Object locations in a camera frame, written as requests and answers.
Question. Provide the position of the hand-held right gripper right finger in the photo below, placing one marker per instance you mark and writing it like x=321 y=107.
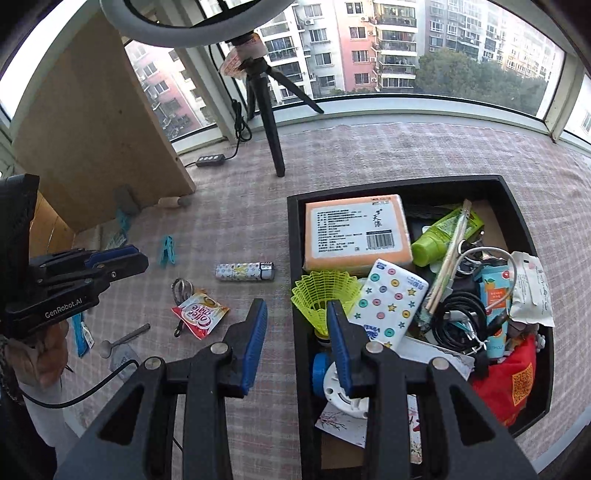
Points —
x=339 y=344

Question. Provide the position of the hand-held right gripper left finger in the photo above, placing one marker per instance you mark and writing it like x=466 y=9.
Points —
x=254 y=341

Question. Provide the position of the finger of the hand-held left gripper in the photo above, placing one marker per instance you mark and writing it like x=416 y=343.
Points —
x=113 y=254
x=127 y=267

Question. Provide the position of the button star print tissue packet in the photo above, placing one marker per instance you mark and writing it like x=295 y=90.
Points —
x=388 y=300

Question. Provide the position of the black storage box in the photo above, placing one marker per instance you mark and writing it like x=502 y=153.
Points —
x=298 y=240

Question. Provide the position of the person's left forearm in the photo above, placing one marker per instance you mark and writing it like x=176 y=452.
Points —
x=44 y=415

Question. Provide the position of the person's left hand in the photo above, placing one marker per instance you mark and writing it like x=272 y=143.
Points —
x=39 y=360

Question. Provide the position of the blue clothespin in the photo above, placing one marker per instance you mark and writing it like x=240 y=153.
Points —
x=167 y=251

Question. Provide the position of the yellow plastic shuttlecock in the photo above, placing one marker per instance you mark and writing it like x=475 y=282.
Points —
x=328 y=300

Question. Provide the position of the blue sachet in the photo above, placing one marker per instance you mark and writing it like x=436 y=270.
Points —
x=83 y=337

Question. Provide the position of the metal scissors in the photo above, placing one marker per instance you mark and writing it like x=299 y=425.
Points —
x=182 y=290

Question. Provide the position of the coffee sachet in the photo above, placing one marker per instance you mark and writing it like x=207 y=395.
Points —
x=199 y=314

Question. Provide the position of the patterned lighter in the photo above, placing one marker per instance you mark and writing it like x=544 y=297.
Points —
x=244 y=271

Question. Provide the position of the metal spoon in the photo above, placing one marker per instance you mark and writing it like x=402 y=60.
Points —
x=124 y=339

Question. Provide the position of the flower print card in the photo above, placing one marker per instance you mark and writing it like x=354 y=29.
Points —
x=341 y=422

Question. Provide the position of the white paper card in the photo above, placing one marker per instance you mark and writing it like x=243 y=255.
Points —
x=434 y=355

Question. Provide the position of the orange tissue pack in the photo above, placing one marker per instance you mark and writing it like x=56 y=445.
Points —
x=355 y=235

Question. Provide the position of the wooden chopsticks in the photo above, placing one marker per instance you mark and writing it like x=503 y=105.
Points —
x=450 y=258

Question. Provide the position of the large wooden board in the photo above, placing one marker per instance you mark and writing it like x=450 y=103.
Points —
x=92 y=115

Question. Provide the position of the green tube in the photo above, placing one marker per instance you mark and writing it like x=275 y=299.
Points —
x=438 y=235

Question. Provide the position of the teal box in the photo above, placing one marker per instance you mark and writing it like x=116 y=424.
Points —
x=496 y=344

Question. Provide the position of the orange drink carton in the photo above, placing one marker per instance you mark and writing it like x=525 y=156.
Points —
x=496 y=286

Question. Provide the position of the red packet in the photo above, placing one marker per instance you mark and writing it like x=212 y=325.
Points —
x=508 y=385

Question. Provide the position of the white crumpled wrapper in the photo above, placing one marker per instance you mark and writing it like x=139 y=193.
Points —
x=531 y=295

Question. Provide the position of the pink checkered tablecloth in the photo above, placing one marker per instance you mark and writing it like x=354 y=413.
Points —
x=369 y=147

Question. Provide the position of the black tripod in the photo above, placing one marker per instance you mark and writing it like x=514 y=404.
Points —
x=268 y=101

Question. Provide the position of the window frame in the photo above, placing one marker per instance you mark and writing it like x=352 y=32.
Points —
x=556 y=92

